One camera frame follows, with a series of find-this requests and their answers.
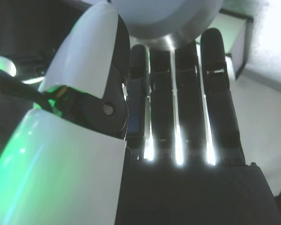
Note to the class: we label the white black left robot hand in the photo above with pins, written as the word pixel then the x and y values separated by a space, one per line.
pixel 61 175

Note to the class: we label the white grey tape measure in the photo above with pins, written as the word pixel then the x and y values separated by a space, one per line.
pixel 166 18

